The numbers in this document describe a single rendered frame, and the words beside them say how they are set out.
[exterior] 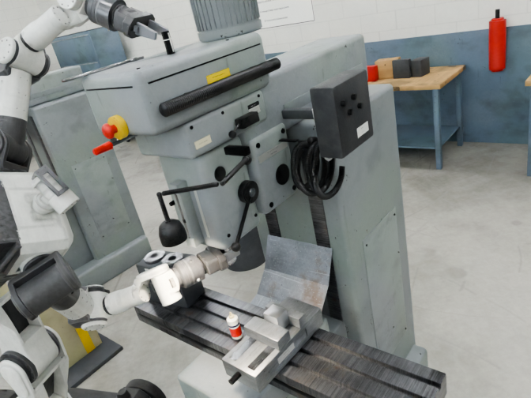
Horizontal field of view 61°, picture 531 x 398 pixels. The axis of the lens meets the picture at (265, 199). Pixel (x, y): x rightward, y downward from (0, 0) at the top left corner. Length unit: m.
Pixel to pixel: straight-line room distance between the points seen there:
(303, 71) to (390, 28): 4.04
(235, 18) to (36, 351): 1.28
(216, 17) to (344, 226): 0.83
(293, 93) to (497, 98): 4.01
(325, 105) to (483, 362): 1.89
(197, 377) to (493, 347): 1.73
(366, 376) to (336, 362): 0.10
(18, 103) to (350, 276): 1.27
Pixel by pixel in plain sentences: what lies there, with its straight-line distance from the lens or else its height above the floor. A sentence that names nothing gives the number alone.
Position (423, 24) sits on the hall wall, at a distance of 5.44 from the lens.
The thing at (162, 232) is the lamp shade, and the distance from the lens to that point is 1.21.
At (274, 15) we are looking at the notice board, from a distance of 6.39.
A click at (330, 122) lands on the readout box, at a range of 1.29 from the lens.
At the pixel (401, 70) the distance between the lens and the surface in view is 5.04.
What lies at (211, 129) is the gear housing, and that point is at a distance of 1.24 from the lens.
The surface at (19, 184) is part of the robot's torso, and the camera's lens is 1.42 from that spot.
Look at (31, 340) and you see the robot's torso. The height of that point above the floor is 1.10.
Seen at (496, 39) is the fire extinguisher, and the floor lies 1.12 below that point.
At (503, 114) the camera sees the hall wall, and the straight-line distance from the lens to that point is 5.41.
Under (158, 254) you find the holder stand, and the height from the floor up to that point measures 1.10.
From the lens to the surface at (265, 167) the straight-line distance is 1.42.
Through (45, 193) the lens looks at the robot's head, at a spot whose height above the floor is 1.63.
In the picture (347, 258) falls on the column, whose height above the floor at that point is 1.03.
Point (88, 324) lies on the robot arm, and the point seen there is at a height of 1.19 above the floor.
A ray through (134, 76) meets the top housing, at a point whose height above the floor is 1.88.
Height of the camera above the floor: 1.99
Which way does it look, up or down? 24 degrees down
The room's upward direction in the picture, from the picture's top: 13 degrees counter-clockwise
